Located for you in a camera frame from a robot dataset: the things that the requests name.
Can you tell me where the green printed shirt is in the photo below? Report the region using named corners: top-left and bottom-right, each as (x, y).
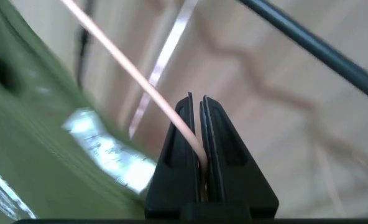
top-left (0, 0), bottom-right (159, 220)

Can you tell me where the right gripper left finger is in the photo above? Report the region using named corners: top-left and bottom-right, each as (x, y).
top-left (144, 92), bottom-right (201, 218)

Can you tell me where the pink clothes hanger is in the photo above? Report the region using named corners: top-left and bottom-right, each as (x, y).
top-left (59, 0), bottom-right (209, 175)

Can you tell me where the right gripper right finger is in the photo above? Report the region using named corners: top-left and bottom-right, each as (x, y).
top-left (199, 95), bottom-right (280, 218)

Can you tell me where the beige curtain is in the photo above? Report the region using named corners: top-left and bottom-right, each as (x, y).
top-left (8, 0), bottom-right (368, 218)

